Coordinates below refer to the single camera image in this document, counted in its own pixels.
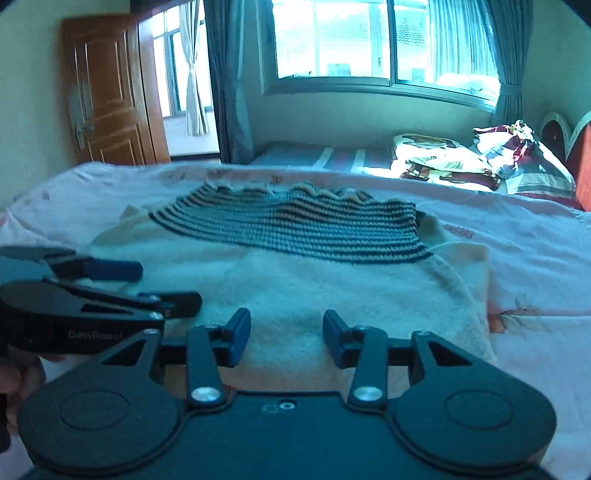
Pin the teal curtain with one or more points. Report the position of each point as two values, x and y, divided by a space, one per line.
228 83
510 60

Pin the red and white headboard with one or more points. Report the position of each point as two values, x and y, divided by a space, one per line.
579 157

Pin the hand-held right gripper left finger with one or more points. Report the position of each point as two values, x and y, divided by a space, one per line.
240 333

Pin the bed with pink floral sheet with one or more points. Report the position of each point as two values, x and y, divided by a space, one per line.
531 258

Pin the white sheer curtain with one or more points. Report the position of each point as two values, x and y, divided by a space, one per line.
194 74

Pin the large sliding window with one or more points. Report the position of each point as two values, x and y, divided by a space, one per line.
351 41

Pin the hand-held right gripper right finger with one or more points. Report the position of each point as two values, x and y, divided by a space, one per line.
334 340

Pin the sheer window curtain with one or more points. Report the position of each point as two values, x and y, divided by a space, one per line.
461 37

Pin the folded yellow patterned quilt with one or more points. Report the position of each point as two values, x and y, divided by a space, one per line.
438 161

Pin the brown wooden door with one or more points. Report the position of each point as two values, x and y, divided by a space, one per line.
106 92

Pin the person's left hand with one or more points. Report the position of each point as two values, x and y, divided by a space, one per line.
21 383

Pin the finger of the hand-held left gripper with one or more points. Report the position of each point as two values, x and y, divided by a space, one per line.
115 271
181 302

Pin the striped mattress sheet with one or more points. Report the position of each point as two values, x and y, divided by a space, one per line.
323 159

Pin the bundled plaid bedding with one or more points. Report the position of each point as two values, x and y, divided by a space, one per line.
531 159

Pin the cream knit sweater striped hem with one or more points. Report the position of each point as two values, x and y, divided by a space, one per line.
300 286

